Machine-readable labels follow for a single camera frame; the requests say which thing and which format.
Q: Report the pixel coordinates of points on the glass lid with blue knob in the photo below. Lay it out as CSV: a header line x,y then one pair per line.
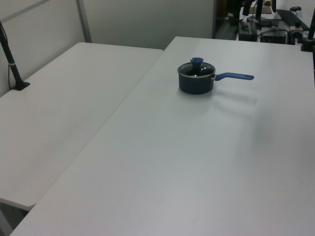
x,y
196,64

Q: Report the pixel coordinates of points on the black equipment box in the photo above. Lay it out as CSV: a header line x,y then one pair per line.
x,y
247,32

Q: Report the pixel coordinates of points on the dark computer case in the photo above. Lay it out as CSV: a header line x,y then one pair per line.
x,y
274,36

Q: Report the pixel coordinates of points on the black camera pole with clamp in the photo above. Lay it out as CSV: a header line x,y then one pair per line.
x,y
309,37

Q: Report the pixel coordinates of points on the grey metal partition post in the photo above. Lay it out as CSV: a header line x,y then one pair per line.
x,y
84,22

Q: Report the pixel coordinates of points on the black keyboard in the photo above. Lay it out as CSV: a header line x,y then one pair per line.
x,y
290,17

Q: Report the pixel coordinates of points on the black stand with round base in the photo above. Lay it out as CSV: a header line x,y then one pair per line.
x,y
259,14

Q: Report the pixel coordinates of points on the white side table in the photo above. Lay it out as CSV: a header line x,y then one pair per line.
x,y
61,103

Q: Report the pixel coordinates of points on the black camera pole with white tie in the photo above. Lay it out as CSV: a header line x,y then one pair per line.
x,y
12,67

